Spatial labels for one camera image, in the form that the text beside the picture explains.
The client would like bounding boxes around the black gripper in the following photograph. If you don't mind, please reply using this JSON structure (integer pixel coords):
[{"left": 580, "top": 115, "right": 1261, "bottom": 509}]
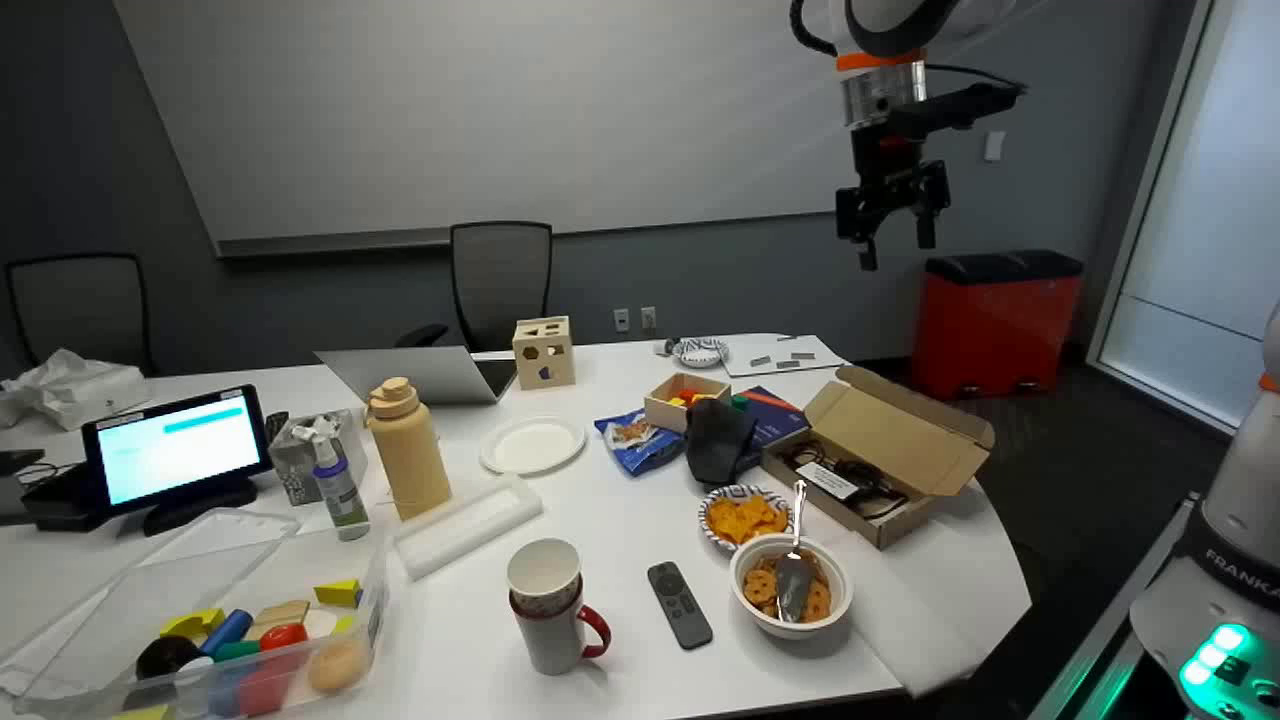
[{"left": 834, "top": 119, "right": 952, "bottom": 275}]

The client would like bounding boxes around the brown cardboard box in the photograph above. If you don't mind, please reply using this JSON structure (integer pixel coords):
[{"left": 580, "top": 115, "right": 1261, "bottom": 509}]
[{"left": 755, "top": 365, "right": 1001, "bottom": 550}]

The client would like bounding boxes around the small wooden box with fruit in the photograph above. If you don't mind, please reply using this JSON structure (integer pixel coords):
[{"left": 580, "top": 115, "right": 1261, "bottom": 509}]
[{"left": 640, "top": 367, "right": 735, "bottom": 435}]

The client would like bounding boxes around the red trash bin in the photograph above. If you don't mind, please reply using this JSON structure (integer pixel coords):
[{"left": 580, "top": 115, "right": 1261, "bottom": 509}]
[{"left": 910, "top": 247, "right": 1089, "bottom": 401}]

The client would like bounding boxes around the blue and red book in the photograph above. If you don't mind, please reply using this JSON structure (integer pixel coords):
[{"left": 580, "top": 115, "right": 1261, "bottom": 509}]
[{"left": 727, "top": 385, "right": 813, "bottom": 459}]

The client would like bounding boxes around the frosted glass door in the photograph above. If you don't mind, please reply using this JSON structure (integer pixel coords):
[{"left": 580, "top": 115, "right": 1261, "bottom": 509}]
[{"left": 1084, "top": 0, "right": 1280, "bottom": 435}]

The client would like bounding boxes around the patterned bowl with orange chips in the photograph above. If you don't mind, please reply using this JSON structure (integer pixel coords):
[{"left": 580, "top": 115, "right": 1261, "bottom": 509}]
[{"left": 702, "top": 483, "right": 800, "bottom": 555}]

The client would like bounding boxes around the blue snack bag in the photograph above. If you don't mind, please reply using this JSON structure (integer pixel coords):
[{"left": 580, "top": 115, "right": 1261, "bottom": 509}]
[{"left": 592, "top": 403, "right": 690, "bottom": 478}]

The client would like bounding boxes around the metal spoon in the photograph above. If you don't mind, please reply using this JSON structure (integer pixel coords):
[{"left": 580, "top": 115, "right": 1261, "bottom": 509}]
[{"left": 777, "top": 478, "right": 813, "bottom": 623}]

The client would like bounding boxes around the wooden shape sorter cube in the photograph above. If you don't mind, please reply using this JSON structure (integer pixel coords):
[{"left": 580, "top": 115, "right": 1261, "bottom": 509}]
[{"left": 513, "top": 311, "right": 580, "bottom": 393}]

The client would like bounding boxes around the white bowl with crackers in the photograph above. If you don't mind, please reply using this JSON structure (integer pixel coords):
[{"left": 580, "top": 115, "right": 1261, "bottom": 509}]
[{"left": 727, "top": 531, "right": 856, "bottom": 644}]

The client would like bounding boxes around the black mesh office chair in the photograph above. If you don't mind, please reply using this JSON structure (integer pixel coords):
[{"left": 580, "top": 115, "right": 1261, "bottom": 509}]
[
  {"left": 449, "top": 215, "right": 557, "bottom": 350},
  {"left": 5, "top": 250, "right": 151, "bottom": 370}
]

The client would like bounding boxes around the white projection board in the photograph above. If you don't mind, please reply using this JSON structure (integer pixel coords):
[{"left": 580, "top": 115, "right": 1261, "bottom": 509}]
[{"left": 113, "top": 0, "right": 914, "bottom": 261}]

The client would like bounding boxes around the white round plate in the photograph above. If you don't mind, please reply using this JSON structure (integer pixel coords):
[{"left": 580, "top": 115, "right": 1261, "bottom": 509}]
[{"left": 482, "top": 411, "right": 592, "bottom": 478}]

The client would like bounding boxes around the black remote control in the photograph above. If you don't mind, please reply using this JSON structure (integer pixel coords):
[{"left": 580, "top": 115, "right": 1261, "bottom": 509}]
[{"left": 643, "top": 559, "right": 716, "bottom": 655}]

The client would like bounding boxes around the grey laptop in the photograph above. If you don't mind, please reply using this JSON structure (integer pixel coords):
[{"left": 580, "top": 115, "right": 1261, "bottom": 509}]
[{"left": 316, "top": 342, "right": 500, "bottom": 409}]

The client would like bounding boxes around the white rectangular tray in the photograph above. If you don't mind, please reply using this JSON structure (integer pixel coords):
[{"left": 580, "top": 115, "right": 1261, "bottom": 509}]
[{"left": 394, "top": 474, "right": 550, "bottom": 585}]

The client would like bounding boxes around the beige water bottle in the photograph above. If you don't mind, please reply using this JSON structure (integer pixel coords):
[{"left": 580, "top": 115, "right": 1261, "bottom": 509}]
[{"left": 365, "top": 370, "right": 456, "bottom": 524}]

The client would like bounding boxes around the small clear spray bottle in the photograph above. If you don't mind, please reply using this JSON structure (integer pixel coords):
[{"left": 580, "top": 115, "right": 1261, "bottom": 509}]
[{"left": 307, "top": 420, "right": 372, "bottom": 544}]

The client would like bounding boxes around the clear plastic toy bin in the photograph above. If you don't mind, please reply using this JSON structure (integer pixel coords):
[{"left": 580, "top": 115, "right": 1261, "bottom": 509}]
[{"left": 125, "top": 537, "right": 394, "bottom": 720}]

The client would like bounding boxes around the small grey drink carton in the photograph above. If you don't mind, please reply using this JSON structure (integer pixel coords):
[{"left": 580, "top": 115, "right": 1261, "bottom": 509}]
[{"left": 270, "top": 411, "right": 335, "bottom": 509}]

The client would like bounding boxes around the yellow toy block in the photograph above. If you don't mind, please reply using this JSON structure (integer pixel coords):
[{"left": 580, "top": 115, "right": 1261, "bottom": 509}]
[{"left": 314, "top": 575, "right": 369, "bottom": 613}]

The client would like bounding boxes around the tan toy ball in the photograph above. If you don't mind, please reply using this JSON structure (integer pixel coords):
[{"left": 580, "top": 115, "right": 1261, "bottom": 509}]
[{"left": 307, "top": 635, "right": 376, "bottom": 700}]

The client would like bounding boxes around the red toy piece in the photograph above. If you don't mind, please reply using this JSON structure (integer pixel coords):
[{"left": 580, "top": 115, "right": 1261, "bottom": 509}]
[{"left": 256, "top": 620, "right": 314, "bottom": 655}]

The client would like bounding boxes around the black tablet with lit screen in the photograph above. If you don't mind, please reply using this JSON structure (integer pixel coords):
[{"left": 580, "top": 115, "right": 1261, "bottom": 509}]
[{"left": 81, "top": 385, "right": 271, "bottom": 521}]

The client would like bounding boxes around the blue toy cylinder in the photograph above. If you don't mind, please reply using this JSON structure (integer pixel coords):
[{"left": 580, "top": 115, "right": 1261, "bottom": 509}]
[{"left": 202, "top": 608, "right": 256, "bottom": 655}]

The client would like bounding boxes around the black toy piece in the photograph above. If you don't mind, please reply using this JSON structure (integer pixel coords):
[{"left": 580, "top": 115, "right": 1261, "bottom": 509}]
[{"left": 132, "top": 631, "right": 204, "bottom": 683}]

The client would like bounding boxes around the white plastic bag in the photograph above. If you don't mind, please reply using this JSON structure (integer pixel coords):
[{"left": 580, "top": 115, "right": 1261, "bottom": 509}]
[{"left": 0, "top": 348, "right": 150, "bottom": 430}]

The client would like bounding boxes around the clear plastic bin lid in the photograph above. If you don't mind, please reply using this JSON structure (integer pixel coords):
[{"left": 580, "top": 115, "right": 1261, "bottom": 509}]
[{"left": 0, "top": 509, "right": 305, "bottom": 708}]

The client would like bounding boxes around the black case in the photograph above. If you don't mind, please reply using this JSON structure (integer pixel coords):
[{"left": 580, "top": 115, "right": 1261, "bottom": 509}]
[{"left": 17, "top": 456, "right": 93, "bottom": 537}]

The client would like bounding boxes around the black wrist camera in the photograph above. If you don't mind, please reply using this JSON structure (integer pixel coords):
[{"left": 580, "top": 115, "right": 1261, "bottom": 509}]
[{"left": 914, "top": 79, "right": 1029, "bottom": 130}]

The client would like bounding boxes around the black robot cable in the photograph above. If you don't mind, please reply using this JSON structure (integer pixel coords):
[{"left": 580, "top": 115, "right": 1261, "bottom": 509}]
[{"left": 790, "top": 0, "right": 1023, "bottom": 97}]

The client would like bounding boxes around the grey robot stand rail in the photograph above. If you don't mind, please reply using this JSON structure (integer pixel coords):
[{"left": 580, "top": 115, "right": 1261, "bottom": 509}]
[{"left": 1033, "top": 491, "right": 1202, "bottom": 720}]

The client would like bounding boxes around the white mug with red handle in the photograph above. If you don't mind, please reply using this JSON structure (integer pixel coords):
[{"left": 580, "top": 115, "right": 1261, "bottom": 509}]
[{"left": 504, "top": 537, "right": 617, "bottom": 678}]

